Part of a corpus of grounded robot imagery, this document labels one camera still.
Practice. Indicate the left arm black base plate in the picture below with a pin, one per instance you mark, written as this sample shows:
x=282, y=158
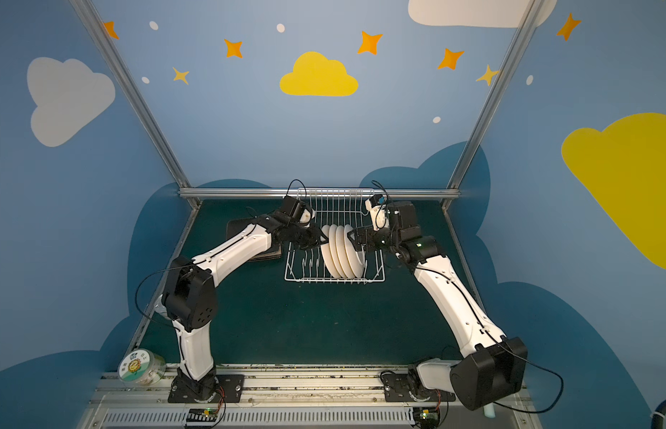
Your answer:
x=209, y=390

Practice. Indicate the left small circuit board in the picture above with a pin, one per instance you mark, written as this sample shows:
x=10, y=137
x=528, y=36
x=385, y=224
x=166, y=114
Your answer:
x=201, y=418

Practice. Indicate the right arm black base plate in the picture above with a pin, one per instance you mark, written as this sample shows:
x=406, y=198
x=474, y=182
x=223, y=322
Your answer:
x=409, y=388

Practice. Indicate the small circuit board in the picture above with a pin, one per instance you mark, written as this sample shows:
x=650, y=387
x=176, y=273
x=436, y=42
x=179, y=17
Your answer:
x=425, y=418
x=201, y=418

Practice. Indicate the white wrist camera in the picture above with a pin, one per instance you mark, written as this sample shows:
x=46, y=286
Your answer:
x=307, y=217
x=376, y=205

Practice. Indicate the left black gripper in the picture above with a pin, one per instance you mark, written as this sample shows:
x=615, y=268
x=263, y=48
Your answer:
x=307, y=232

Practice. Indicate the round clear lidded container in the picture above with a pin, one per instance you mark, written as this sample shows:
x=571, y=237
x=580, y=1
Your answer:
x=141, y=367

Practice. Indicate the right small circuit board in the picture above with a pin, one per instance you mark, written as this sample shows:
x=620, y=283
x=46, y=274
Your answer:
x=425, y=418

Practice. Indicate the white round plate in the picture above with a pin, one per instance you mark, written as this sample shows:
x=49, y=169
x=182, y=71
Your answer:
x=333, y=249
x=326, y=254
x=342, y=252
x=355, y=258

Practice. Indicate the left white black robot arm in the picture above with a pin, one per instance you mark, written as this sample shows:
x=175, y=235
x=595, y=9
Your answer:
x=189, y=295

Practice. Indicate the aluminium rail base frame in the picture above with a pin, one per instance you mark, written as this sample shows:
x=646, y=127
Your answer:
x=294, y=396

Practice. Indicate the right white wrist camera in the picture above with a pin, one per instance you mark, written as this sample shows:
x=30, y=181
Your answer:
x=376, y=205

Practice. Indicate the light blue toy spatula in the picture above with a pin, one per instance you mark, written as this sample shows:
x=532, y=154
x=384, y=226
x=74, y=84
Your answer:
x=489, y=411

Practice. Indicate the white wire dish rack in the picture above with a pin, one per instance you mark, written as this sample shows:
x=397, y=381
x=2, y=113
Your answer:
x=338, y=207

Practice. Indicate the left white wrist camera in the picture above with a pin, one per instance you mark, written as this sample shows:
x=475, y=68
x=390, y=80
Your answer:
x=307, y=217

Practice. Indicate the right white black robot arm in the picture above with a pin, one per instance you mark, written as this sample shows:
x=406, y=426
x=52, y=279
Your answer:
x=493, y=365

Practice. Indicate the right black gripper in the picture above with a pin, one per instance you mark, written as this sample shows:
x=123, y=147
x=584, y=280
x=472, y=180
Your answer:
x=366, y=237

